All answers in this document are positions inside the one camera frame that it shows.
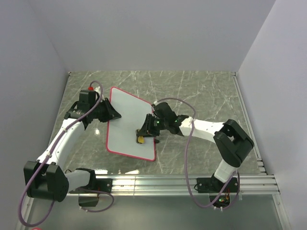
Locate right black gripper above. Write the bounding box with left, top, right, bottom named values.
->
left=138, top=115, right=168, bottom=139

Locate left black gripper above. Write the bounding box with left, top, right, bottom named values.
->
left=91, top=98, right=121, bottom=123

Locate yellow bone shaped eraser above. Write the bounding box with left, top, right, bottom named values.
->
left=136, top=136, right=144, bottom=144

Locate pink framed whiteboard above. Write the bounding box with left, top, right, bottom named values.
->
left=106, top=87, right=156, bottom=161

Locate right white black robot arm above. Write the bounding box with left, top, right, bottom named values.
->
left=136, top=102, right=254, bottom=192

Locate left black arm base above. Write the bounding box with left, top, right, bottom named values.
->
left=70, top=178, right=113, bottom=194

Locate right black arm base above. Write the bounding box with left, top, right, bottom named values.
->
left=194, top=177, right=239, bottom=193

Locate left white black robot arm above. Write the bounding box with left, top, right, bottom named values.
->
left=23, top=87, right=121, bottom=202

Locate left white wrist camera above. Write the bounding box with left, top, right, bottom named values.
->
left=88, top=86, right=101, bottom=96

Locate right side aluminium rail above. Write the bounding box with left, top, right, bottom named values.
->
left=231, top=71, right=274, bottom=177

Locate aluminium mounting rail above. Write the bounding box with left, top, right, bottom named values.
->
left=26, top=174, right=281, bottom=196

